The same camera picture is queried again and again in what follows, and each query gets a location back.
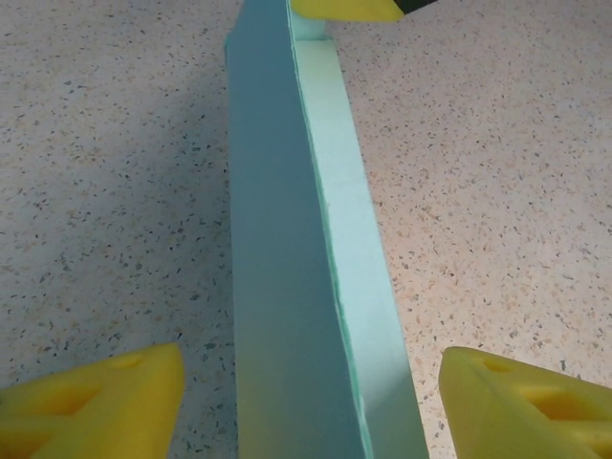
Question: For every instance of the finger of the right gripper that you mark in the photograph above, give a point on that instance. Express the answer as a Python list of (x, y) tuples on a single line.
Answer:
[(349, 9)]

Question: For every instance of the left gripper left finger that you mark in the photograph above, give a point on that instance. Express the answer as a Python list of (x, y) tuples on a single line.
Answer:
[(95, 406)]

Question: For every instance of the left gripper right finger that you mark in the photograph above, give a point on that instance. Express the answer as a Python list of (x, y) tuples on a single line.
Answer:
[(526, 411)]

